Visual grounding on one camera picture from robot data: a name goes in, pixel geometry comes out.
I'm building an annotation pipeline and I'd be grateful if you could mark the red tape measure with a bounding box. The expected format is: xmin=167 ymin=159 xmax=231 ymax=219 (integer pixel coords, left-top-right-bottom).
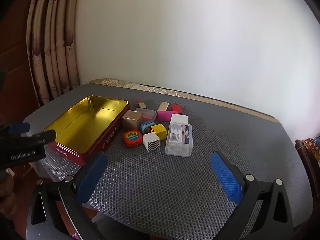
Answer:
xmin=122 ymin=129 xmax=143 ymax=148

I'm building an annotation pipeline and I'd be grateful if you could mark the gold cardboard box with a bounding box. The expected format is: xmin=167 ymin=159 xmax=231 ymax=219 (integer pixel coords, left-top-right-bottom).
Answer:
xmin=122 ymin=110 xmax=143 ymax=131

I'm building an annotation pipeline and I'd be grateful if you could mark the person's left hand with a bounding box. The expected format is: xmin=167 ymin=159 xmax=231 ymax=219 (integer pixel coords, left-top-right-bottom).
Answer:
xmin=0 ymin=173 xmax=17 ymax=219

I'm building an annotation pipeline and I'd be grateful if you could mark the gold and red lipstick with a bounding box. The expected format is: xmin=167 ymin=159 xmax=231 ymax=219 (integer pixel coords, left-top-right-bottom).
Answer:
xmin=136 ymin=100 xmax=147 ymax=109

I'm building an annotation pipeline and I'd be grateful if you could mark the dark wooden furniture right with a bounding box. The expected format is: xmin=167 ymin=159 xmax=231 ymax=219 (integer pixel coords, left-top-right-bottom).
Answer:
xmin=295 ymin=138 xmax=319 ymax=199

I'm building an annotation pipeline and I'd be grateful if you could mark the gold fabric table edge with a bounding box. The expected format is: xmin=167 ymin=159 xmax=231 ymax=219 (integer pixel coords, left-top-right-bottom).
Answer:
xmin=87 ymin=78 xmax=280 ymax=123

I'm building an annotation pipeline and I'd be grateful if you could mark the yellow cube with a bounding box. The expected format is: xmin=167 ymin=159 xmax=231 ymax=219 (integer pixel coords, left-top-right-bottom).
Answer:
xmin=150 ymin=124 xmax=168 ymax=140

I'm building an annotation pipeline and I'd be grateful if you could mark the clear plastic card box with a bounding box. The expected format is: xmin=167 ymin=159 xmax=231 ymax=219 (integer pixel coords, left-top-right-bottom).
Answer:
xmin=165 ymin=122 xmax=193 ymax=157

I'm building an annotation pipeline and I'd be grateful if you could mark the grey honeycomb table mat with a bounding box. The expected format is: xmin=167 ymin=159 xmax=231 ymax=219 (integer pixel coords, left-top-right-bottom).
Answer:
xmin=26 ymin=83 xmax=313 ymax=239

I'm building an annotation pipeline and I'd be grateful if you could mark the brown wooden door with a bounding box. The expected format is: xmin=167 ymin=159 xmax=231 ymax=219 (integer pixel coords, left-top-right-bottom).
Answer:
xmin=1 ymin=0 xmax=39 ymax=124

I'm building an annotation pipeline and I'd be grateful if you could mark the white zigzag pattern cube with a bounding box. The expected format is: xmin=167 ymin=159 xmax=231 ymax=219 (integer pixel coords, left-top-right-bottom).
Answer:
xmin=143 ymin=132 xmax=161 ymax=152

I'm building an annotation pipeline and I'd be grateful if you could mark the beige patterned curtain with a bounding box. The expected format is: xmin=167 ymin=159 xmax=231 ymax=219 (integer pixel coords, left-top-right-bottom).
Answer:
xmin=26 ymin=0 xmax=80 ymax=106

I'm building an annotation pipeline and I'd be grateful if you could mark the red rectangular block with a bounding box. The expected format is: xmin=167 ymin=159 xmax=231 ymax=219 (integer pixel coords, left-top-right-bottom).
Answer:
xmin=171 ymin=105 xmax=182 ymax=114

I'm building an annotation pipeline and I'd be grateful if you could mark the red and gold tin box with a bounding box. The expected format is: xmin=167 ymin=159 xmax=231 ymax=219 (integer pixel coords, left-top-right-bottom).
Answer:
xmin=44 ymin=95 xmax=130 ymax=166

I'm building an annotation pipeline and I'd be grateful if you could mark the gold rectangular lighter case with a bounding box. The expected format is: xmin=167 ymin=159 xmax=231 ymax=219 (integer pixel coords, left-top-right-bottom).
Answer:
xmin=157 ymin=101 xmax=169 ymax=112

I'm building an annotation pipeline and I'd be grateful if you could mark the white charger cube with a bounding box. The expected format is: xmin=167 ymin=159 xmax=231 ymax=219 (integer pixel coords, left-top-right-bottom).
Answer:
xmin=170 ymin=114 xmax=189 ymax=124

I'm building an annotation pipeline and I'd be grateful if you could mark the blue patterned oval case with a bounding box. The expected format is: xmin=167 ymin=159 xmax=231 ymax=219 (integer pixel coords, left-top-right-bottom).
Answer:
xmin=140 ymin=121 xmax=155 ymax=134

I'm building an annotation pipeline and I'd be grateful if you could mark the magenta rectangular block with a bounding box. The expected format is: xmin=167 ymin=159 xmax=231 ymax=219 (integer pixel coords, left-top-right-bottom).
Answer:
xmin=157 ymin=111 xmax=178 ymax=121

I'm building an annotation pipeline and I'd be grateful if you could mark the clear box with red insert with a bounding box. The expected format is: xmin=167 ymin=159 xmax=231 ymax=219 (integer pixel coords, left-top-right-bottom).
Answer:
xmin=135 ymin=108 xmax=157 ymax=122

